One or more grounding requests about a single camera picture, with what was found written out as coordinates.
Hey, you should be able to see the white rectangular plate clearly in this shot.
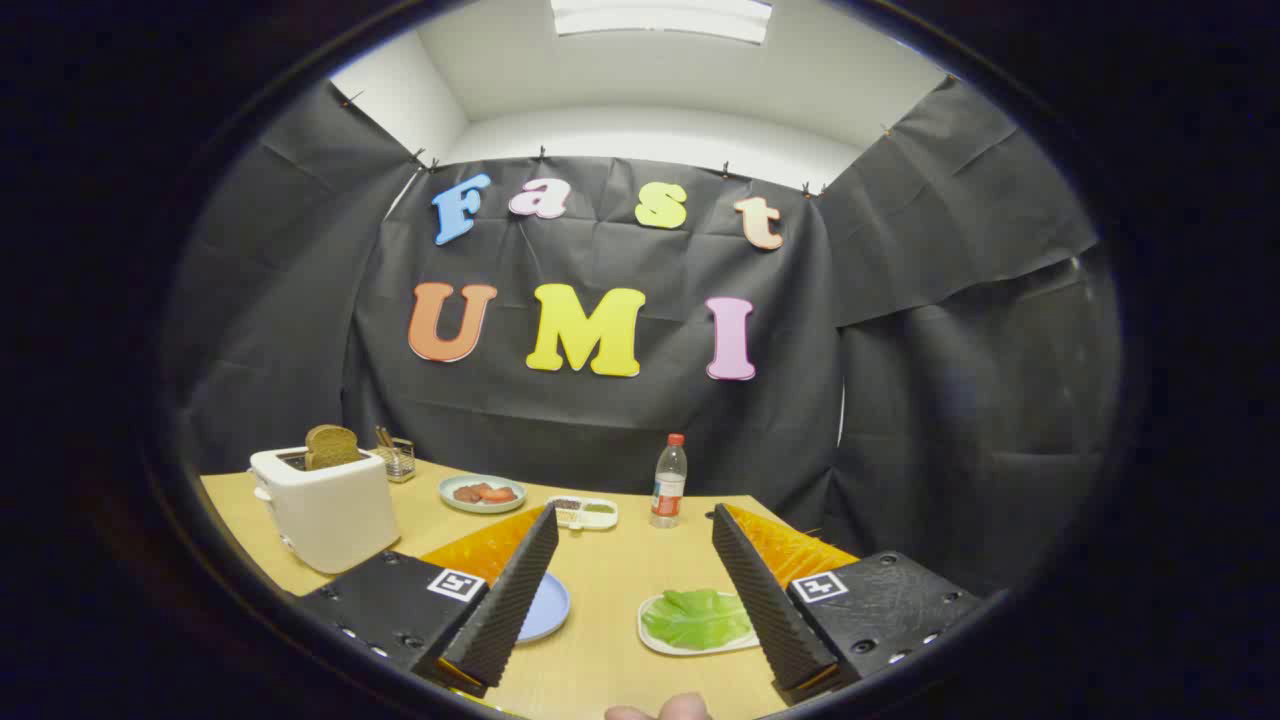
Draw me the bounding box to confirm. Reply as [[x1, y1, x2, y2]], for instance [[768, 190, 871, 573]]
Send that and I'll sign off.
[[637, 590, 761, 657]]

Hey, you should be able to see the brown toasted bread slice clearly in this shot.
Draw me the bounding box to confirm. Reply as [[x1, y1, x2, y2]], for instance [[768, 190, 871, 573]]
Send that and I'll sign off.
[[304, 424, 362, 472]]

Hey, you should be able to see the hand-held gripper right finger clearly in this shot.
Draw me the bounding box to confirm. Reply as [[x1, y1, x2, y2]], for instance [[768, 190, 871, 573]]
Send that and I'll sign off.
[[711, 503, 988, 707]]

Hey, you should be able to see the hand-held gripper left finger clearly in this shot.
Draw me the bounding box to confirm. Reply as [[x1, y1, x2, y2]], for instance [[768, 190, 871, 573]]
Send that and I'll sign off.
[[290, 503, 561, 701]]

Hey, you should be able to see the clear red-capped water bottle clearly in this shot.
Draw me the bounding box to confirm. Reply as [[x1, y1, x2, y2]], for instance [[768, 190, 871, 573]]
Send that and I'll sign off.
[[650, 433, 689, 529]]

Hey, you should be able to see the pale green round plate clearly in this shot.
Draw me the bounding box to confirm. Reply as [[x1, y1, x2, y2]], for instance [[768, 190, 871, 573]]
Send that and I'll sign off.
[[439, 474, 527, 515]]

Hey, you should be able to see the ceiling light panel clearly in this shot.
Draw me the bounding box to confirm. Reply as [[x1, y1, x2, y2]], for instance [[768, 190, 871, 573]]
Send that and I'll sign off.
[[550, 0, 773, 44]]

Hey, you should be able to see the white toaster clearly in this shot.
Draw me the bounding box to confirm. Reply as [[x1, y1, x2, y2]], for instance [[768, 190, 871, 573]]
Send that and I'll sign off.
[[249, 445, 401, 575]]

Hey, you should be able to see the green lettuce leaf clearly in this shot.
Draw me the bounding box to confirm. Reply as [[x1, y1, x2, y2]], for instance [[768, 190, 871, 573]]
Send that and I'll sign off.
[[643, 588, 753, 651]]

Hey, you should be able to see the blue round plate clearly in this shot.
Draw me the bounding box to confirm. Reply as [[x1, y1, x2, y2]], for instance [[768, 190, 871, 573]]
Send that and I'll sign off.
[[515, 570, 571, 644]]

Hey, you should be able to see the small wire basket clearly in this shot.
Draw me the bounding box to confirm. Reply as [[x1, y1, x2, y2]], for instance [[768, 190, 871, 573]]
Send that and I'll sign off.
[[375, 426, 417, 484]]

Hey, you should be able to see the white compartment condiment tray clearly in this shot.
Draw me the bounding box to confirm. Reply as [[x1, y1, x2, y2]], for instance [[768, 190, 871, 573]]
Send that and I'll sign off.
[[547, 496, 619, 531]]

